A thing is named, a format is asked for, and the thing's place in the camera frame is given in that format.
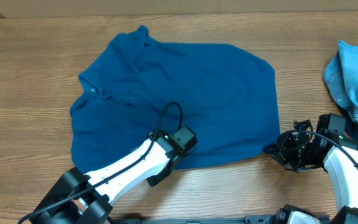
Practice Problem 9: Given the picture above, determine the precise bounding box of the dark blue polo shirt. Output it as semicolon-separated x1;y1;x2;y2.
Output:
70;26;280;172

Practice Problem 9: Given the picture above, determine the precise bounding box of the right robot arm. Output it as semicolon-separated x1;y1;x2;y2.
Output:
263;113;358;223

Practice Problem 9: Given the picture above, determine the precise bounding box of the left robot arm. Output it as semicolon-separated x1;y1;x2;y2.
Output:
19;126;197;223

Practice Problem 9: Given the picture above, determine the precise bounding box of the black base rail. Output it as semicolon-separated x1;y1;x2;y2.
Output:
113;203;332;224

